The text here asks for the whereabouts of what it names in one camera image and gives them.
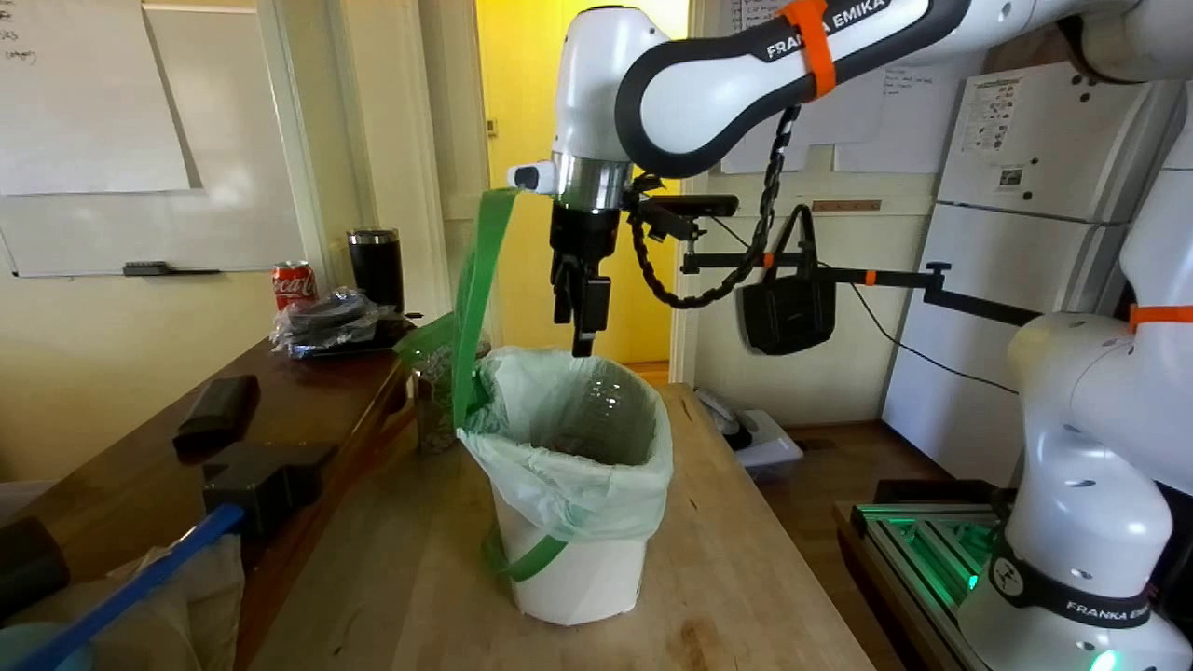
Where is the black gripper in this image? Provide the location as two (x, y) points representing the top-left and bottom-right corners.
(547, 200), (623, 362)

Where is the pale green bin liner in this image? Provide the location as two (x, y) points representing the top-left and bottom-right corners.
(455, 342), (676, 546)

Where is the white bin with green lid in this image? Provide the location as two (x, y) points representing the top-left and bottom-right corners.
(390, 182), (676, 629)

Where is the black tumbler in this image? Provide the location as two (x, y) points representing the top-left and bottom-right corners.
(344, 228), (405, 316)

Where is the black hanging bag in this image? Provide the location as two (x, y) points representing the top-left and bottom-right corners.
(734, 200), (838, 358)

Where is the yellow door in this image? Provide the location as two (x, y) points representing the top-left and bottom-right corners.
(476, 0), (691, 371)

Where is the white paper sheet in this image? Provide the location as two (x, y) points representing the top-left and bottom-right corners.
(718, 115), (838, 181)
(830, 60), (972, 181)

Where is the white flat device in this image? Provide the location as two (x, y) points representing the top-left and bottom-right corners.
(695, 387), (808, 481)

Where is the white door trim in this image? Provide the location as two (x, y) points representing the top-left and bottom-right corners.
(253, 0), (492, 402)

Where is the red soda can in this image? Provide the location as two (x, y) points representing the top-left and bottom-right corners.
(267, 259), (321, 316)

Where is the black clamp block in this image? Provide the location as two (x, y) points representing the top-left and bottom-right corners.
(202, 444), (334, 546)

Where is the large whiteboard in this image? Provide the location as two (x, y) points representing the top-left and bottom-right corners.
(140, 0), (302, 281)

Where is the black stapler-like block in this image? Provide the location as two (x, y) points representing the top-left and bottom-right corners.
(171, 372), (266, 465)

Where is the black marker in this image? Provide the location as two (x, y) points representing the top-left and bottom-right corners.
(120, 259), (229, 281)

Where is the white refrigerator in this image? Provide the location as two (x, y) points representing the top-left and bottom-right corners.
(880, 60), (1188, 487)

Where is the dark brown wooden table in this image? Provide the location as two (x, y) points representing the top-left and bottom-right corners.
(0, 332), (426, 671)

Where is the white cloth bag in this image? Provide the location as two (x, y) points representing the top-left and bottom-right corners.
(0, 535), (245, 671)

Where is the blue bar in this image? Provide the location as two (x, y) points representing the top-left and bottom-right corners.
(11, 501), (251, 671)

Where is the small whiteboard with writing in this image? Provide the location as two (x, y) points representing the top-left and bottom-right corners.
(0, 0), (199, 200)

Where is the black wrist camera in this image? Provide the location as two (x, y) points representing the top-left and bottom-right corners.
(625, 172), (685, 246)

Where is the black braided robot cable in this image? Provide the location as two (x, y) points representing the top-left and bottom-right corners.
(625, 106), (805, 313)

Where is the thin black cable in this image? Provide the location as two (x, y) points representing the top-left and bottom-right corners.
(849, 284), (1025, 400)

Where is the orange strap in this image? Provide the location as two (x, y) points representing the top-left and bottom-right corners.
(779, 0), (838, 102)
(1126, 304), (1193, 332)

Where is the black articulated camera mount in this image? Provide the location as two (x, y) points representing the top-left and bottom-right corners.
(678, 249), (1040, 327)

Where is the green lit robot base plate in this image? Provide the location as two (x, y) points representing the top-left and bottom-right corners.
(849, 496), (1013, 671)

